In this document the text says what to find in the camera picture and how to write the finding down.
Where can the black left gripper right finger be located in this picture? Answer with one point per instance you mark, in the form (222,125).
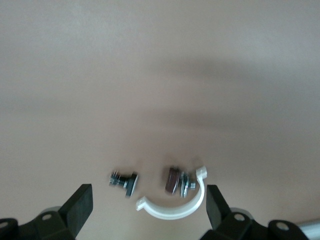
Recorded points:
(216,207)

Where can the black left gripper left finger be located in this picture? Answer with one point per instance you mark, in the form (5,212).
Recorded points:
(80,207)

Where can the dark brown push button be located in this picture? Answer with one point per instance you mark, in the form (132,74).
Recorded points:
(172,182)

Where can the black push button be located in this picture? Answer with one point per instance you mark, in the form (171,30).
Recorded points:
(130,183)

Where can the white curved plastic clamp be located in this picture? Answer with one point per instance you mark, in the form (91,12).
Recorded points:
(175,212)

